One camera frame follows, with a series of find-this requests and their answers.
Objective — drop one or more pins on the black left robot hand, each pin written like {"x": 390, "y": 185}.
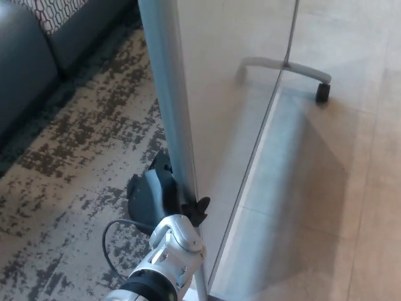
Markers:
{"x": 147, "y": 200}

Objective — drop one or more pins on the grey framed mobile whiteboard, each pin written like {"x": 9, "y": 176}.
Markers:
{"x": 219, "y": 94}

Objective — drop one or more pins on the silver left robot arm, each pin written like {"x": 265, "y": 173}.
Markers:
{"x": 169, "y": 251}

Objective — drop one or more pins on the silver whiteboard base foot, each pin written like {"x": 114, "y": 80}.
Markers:
{"x": 310, "y": 71}

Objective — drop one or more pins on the dark grey leather sofa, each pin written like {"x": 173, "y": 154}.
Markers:
{"x": 25, "y": 69}

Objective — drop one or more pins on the black caster wheel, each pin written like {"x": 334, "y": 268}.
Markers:
{"x": 323, "y": 92}

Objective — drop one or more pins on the patterned white red cushion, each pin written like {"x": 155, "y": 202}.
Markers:
{"x": 51, "y": 14}

